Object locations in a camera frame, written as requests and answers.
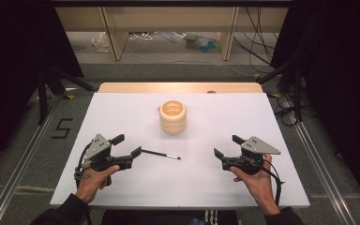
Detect hanging black cables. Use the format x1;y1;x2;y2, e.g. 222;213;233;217
232;7;279;75

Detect hand-held gripper cable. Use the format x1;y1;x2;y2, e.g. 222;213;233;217
262;158;286;207
73;142;94;189

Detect left hand-held gripper cable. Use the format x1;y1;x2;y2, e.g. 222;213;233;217
73;142;94;189

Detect black pen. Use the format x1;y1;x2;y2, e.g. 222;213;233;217
141;149;182;161

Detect right hand-held gripper cable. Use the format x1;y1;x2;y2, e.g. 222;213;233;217
262;158;286;207

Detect white cord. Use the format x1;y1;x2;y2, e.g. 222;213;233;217
128;31;158;42

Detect white board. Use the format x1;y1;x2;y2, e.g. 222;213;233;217
49;92;311;209

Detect person's right hand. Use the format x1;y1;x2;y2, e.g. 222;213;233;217
229;153;281;209

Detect green and blue plastic packets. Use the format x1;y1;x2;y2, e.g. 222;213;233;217
184;33;222;53

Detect ribbed wooden pen holder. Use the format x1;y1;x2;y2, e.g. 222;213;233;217
157;99;188;135

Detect wooden table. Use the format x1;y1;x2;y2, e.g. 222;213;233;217
97;82;264;94

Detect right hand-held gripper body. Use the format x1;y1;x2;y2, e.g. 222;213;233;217
231;135;282;176

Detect clear plastic bag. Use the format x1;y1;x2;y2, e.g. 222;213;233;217
90;31;112;54

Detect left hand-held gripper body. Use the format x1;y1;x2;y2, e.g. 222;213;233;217
83;133;117;173

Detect light wooden bench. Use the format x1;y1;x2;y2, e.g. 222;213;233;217
55;6;291;63

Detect person's left hand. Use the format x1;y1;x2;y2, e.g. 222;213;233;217
74;164;121;205

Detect coiled black cable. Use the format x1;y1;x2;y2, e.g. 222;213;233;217
273;92;300;128

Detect black metal stand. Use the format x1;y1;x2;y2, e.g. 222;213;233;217
37;66;96;126
257;59;305;124

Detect dark curtain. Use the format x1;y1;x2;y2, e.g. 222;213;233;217
270;0;360;207
0;0;84;179

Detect aluminium floor rail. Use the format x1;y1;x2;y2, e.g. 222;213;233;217
293;121;358;225
0;101;59;225

